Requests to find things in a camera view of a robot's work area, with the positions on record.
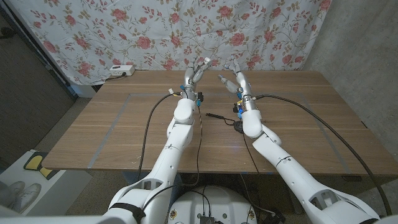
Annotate white robot torso base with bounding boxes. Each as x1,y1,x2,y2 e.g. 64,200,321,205
169,185,258,224

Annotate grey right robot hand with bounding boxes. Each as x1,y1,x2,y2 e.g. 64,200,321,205
217,58,259,113

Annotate blue-grey chair under table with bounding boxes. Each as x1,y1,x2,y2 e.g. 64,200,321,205
123,170,184,200

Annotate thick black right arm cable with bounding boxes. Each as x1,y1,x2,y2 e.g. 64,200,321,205
255,94,393,217

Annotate black timer with lanyard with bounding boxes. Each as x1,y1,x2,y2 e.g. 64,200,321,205
205,112,245,134

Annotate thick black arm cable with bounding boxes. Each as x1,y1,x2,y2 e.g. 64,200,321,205
136,91,183,183
255,94,393,217

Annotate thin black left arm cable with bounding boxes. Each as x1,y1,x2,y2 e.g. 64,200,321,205
141,102,205,211

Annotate black door frame strip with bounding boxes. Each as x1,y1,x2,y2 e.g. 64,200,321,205
0,3,78,101

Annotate white power strip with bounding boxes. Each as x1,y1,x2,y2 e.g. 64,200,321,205
109,64,136,77

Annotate white robot head edge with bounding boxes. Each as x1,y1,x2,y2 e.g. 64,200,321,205
0,215,109,224

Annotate black power adapter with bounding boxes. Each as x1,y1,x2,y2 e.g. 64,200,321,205
263,211,287,224

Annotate floral backdrop cloth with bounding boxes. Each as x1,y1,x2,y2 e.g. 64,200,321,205
7,0,333,86

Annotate grey table leg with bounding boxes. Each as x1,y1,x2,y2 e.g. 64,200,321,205
285,183,303,215

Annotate white shoe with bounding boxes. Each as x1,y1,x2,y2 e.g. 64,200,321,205
0,180,25,215
14,182,42,214

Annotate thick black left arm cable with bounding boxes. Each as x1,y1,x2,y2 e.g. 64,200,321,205
136,91,183,183

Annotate yellow and black floor pedal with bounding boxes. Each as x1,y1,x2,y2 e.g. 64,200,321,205
24,151,62,180

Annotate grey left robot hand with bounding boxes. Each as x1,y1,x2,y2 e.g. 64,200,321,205
182,57,206,100

